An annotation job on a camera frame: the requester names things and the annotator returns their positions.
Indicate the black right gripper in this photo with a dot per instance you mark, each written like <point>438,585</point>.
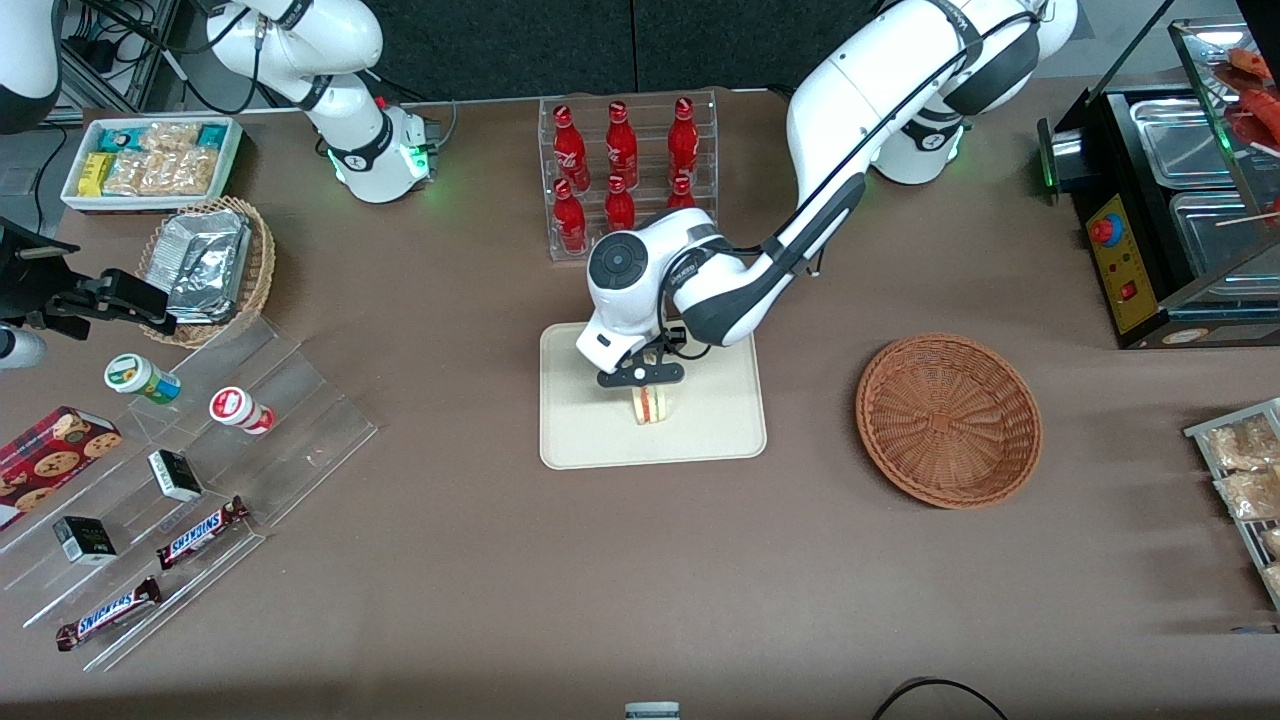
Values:
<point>32,285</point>

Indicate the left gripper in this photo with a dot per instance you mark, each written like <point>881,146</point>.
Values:
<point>676,335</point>

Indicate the triangular sandwich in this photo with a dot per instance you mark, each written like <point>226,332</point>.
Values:
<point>652,405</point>

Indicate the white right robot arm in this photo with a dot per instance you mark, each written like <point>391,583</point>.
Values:
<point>350,120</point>

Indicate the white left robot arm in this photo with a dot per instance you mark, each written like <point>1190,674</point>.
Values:
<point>860,110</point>

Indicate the cream plastic tray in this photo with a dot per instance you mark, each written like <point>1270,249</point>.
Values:
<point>700,420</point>

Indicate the light wicker basket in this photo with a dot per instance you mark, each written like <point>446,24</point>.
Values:
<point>258,270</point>

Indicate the brown wicker basket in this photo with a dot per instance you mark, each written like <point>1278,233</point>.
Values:
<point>950,420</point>

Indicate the tray of bagged snacks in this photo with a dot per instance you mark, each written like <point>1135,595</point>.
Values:
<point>1215,428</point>

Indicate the green lid yogurt cup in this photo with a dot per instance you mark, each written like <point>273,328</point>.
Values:
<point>135,375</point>

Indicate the silver foil packet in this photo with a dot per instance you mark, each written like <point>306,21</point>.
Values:
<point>200,312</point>
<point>205,255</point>

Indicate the yellow snack packet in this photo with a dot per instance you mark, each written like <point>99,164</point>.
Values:
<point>95,175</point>

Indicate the clear bag of crackers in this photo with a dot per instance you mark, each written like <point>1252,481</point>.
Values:
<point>165,172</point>
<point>170,137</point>

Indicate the red lid yogurt cup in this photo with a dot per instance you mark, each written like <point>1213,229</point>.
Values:
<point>238,408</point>

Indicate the red cola bottle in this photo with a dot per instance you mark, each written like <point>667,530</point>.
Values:
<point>681,195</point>
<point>683,145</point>
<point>619,210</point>
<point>570,150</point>
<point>621,148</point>
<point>570,222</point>

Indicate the teal snack packet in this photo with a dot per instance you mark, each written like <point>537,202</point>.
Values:
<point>120,138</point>
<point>211,135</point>

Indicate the red cookie box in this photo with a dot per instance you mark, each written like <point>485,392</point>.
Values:
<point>50,460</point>

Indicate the small black box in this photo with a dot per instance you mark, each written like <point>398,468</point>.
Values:
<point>175,476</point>
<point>85,540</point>

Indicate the white plastic snack bin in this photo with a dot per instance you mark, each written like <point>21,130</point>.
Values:
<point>230,160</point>

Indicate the clear acrylic stepped display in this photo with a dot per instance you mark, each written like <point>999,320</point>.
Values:
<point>300,400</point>

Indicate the clear acrylic bottle rack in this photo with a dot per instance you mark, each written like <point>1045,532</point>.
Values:
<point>550,180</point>

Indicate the snickers chocolate bar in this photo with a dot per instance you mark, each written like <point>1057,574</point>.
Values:
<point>200,533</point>
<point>108,613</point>

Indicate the grey white cap object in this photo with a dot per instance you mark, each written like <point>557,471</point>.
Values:
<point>652,711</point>

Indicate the black hot food display case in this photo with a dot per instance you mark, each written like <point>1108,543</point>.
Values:
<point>1130,290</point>

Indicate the steel food pan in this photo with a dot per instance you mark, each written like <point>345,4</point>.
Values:
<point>1215,245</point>
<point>1180,140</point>

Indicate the clear bag of snacks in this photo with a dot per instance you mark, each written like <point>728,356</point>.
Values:
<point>1274,582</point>
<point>1245,443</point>
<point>1250,493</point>
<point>1272,542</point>

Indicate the small blue object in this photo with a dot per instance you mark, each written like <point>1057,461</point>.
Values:
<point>1255,630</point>

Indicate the red sausages in case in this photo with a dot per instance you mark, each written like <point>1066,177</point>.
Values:
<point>1255,105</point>

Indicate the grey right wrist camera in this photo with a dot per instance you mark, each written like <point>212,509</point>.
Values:
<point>18,350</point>

